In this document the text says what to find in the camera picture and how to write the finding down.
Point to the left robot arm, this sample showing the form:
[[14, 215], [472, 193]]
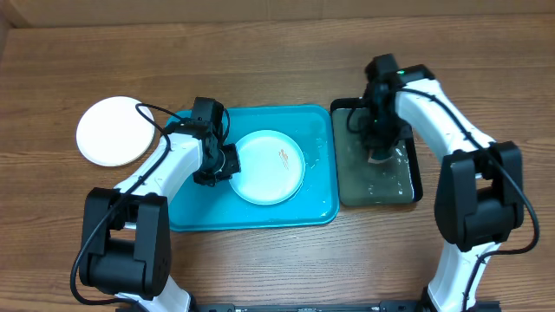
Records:
[[126, 248]]

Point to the white pink plate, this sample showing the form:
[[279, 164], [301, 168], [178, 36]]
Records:
[[114, 132]]

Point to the teal plastic tray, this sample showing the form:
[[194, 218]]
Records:
[[219, 208]]

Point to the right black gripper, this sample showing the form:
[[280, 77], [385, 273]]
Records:
[[381, 147]]

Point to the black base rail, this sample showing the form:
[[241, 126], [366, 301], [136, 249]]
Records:
[[384, 306]]

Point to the blue rimmed plate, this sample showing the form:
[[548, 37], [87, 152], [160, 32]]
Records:
[[272, 167]]

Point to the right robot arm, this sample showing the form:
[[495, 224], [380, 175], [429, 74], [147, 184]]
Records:
[[479, 198]]

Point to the green scrub sponge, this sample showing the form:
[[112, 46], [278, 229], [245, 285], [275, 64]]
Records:
[[380, 155]]

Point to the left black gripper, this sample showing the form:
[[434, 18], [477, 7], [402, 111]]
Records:
[[231, 166]]

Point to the black water basin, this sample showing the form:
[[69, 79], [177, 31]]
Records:
[[397, 181]]

